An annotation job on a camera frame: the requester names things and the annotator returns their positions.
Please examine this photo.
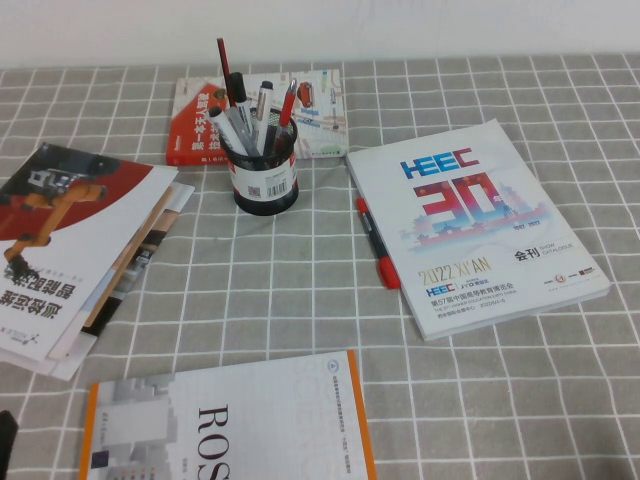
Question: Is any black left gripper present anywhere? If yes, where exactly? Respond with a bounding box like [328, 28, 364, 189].
[0, 409, 21, 465]

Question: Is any black mesh pen holder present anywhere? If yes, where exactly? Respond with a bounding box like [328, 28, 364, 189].
[222, 117, 301, 216]

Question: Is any red pen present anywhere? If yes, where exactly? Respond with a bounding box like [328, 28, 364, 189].
[274, 78, 299, 147]

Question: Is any white paper sheet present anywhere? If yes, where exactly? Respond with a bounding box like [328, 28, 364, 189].
[0, 344, 97, 382]

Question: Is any red white robot brochure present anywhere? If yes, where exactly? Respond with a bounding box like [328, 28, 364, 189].
[0, 142, 180, 362]

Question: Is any brochure with tan stripe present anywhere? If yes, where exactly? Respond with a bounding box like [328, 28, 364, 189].
[47, 179, 196, 362]

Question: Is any white ROS book orange edge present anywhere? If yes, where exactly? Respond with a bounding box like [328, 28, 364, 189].
[78, 349, 377, 480]

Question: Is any red book with map cover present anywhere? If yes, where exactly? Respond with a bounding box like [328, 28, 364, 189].
[165, 69, 350, 167]

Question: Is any white marker small black cap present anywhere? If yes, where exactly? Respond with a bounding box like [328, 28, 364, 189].
[206, 105, 247, 155]

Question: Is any red and black marker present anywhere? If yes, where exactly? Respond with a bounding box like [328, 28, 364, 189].
[354, 196, 403, 292]

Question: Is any white marker tall black cap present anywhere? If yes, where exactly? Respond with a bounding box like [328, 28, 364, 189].
[226, 71, 262, 151]

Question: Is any dark red pencil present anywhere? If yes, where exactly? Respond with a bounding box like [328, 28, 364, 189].
[215, 37, 242, 110]

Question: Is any white HEEC catalogue book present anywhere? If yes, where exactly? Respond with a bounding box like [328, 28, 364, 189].
[344, 118, 614, 343]

